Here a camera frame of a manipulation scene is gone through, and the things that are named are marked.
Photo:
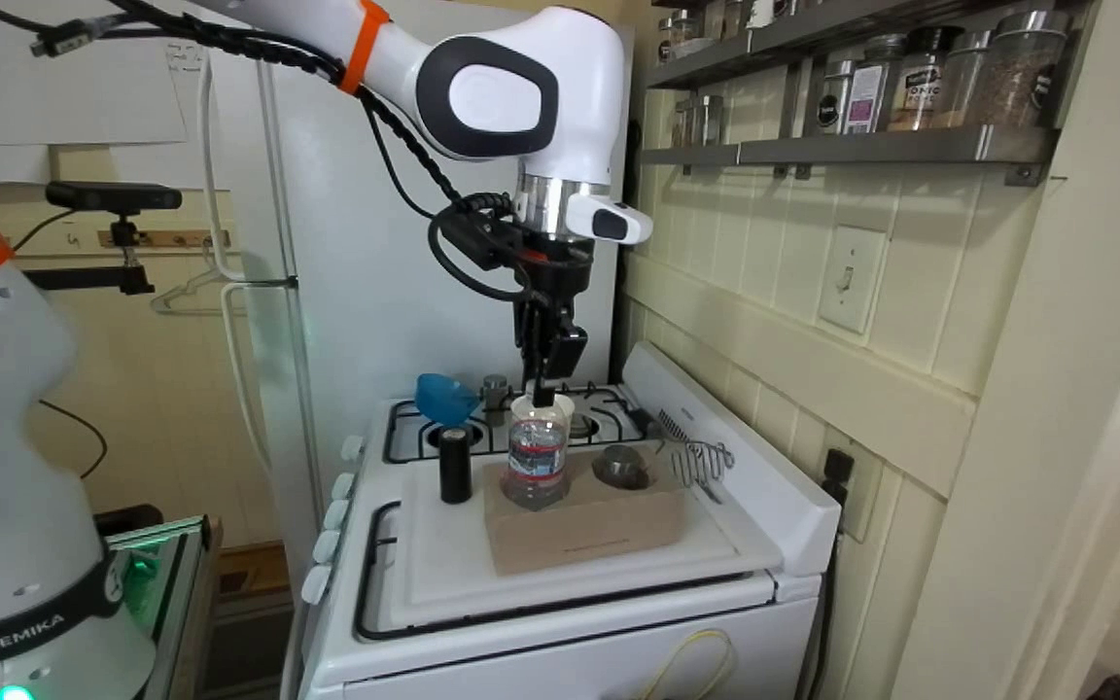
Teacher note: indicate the clear plastic water bottle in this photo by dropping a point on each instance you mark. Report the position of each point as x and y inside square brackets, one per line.
[540, 459]

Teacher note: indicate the purple labelled spice jar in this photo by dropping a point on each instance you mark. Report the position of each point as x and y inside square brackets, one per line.
[869, 97]

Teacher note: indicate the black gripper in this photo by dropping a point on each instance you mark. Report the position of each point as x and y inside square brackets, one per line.
[549, 278]

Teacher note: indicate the beige cutting board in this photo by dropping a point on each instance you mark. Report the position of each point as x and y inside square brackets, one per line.
[599, 526]

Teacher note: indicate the black burner grate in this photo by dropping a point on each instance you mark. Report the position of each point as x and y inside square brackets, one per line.
[612, 413]
[406, 434]

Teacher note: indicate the large glass jar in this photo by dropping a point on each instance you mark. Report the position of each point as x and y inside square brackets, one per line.
[1030, 71]

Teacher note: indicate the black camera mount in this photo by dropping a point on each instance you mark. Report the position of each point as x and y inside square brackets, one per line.
[95, 278]

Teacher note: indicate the white cutting board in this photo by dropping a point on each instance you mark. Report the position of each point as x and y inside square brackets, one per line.
[457, 556]

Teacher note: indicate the white gas stove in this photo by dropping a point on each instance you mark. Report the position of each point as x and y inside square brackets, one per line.
[560, 636]

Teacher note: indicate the small glass spice jar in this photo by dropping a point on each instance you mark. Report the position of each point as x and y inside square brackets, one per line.
[831, 101]
[702, 116]
[680, 33]

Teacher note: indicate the dark wall spice rack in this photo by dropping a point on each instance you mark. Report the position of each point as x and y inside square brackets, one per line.
[873, 150]

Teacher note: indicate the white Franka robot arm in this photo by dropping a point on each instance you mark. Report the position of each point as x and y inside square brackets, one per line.
[560, 80]

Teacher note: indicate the blue plastic bowl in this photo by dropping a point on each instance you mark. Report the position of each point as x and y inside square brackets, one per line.
[445, 396]

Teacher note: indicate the dark lidded spice jar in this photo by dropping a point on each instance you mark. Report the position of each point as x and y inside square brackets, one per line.
[929, 81]

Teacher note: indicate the black cylinder container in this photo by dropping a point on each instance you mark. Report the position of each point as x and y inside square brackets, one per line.
[457, 466]

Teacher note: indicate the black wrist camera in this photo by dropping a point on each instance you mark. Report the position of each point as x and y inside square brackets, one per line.
[471, 236]

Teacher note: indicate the white stove knob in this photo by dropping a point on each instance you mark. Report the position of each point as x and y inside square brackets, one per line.
[317, 583]
[343, 488]
[336, 516]
[327, 547]
[350, 449]

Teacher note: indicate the cream light switch plate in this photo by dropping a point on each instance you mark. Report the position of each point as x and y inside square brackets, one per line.
[855, 280]

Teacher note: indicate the black stereo camera bar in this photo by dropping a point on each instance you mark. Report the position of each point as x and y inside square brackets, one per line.
[113, 195]

